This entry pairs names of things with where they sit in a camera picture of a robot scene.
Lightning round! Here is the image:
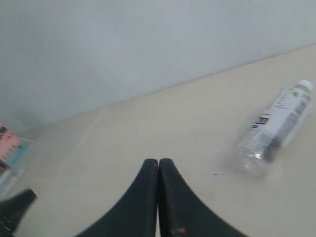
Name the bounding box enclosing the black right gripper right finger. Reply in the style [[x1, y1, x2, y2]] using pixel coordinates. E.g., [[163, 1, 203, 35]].
[[158, 158, 245, 237]]

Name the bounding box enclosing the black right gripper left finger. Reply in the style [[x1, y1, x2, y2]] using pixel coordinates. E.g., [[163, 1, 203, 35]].
[[77, 158, 158, 237]]

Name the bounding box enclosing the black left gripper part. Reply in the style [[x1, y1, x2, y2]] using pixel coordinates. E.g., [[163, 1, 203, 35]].
[[0, 189, 37, 237]]

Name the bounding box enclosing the pink and teal package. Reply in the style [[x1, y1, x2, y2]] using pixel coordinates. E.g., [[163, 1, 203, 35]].
[[0, 125, 33, 199]]

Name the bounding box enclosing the clear white-capped water bottle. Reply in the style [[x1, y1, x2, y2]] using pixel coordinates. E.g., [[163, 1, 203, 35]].
[[234, 80, 314, 177]]

